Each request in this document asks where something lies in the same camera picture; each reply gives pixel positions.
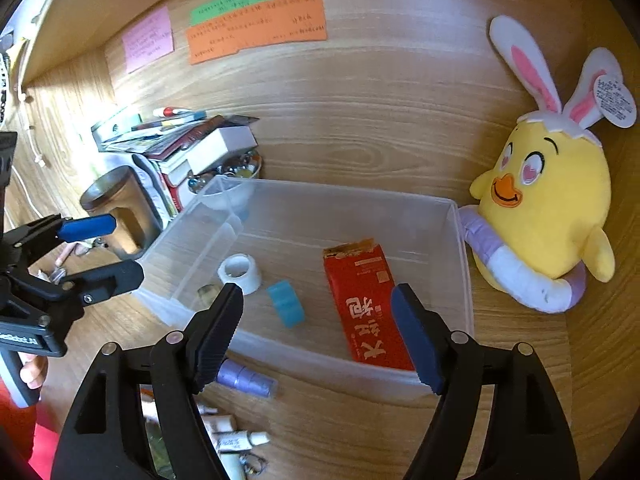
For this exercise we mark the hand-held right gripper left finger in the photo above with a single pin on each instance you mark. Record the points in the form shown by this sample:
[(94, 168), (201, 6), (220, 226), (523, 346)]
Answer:
[(220, 330)]

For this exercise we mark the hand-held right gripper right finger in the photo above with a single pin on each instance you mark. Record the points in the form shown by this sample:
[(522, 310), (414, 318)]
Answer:
[(415, 340)]

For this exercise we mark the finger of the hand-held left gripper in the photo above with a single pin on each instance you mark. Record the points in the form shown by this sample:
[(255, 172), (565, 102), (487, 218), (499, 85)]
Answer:
[(85, 227), (105, 280)]

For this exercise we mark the small clear jar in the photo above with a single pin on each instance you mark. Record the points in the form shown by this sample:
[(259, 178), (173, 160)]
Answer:
[(207, 292)]

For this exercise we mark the purple and black tube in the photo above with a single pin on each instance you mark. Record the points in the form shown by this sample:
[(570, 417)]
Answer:
[(247, 380)]

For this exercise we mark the white tape roll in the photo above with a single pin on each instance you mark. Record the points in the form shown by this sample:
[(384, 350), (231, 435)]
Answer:
[(252, 280)]

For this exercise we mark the blue tape roll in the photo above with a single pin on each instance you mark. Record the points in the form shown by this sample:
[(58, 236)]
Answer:
[(286, 305)]

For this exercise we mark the white printed ointment tube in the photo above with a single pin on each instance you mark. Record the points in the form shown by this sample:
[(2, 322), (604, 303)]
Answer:
[(235, 441)]

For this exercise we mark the clear plastic storage box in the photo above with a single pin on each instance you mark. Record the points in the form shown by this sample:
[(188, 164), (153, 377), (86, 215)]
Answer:
[(300, 220)]

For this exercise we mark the person's left hand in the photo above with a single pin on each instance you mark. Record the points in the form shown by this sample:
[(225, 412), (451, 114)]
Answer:
[(34, 371)]

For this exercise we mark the brown ceramic mug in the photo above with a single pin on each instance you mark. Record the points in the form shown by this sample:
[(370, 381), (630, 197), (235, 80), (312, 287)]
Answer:
[(120, 200)]

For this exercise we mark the small white tube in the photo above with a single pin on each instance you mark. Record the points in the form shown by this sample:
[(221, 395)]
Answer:
[(220, 422), (234, 465)]

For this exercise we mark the red and white printed carton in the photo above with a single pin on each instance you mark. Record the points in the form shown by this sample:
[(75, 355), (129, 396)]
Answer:
[(170, 190)]

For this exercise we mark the red clothing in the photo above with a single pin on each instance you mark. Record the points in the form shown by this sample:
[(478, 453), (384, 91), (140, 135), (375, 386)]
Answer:
[(42, 425)]

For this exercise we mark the stack of books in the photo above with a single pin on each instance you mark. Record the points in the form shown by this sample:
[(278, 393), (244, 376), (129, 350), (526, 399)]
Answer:
[(165, 132)]

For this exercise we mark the red and white marker pen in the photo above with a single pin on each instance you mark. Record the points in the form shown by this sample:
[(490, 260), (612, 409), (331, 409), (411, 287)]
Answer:
[(172, 110)]

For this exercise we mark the white cardboard box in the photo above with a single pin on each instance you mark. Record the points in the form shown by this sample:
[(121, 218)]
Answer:
[(220, 147)]

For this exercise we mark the white bowl of marbles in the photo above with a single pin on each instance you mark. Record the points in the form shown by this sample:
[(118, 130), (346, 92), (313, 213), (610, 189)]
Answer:
[(235, 167)]

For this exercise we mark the pink sticky note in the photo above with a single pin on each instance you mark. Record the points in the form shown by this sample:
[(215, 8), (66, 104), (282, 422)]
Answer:
[(147, 40)]

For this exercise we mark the yellow chick plush toy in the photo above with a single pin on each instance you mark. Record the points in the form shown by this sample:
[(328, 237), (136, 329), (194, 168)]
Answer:
[(550, 195)]

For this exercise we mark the orange sticky note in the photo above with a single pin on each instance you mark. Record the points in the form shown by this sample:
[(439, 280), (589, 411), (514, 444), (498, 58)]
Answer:
[(260, 30)]

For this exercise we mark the green sticky note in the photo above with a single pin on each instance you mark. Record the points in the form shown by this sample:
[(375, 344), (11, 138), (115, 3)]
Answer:
[(235, 2)]

